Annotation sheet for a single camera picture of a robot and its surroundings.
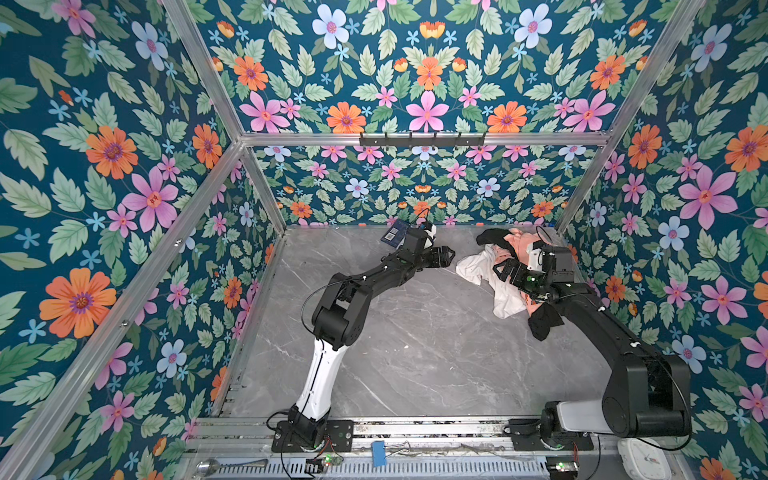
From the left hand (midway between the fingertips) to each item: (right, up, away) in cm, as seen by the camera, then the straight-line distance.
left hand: (453, 245), depth 95 cm
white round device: (+40, -50, -27) cm, 70 cm away
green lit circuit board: (-37, -55, -23) cm, 70 cm away
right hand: (+15, -7, -8) cm, 18 cm away
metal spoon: (-61, -52, -27) cm, 85 cm away
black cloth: (+27, -23, -4) cm, 36 cm away
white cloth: (+18, -18, +1) cm, 25 cm away
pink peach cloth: (+24, +1, +6) cm, 25 cm away
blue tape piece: (-22, -52, -24) cm, 61 cm away
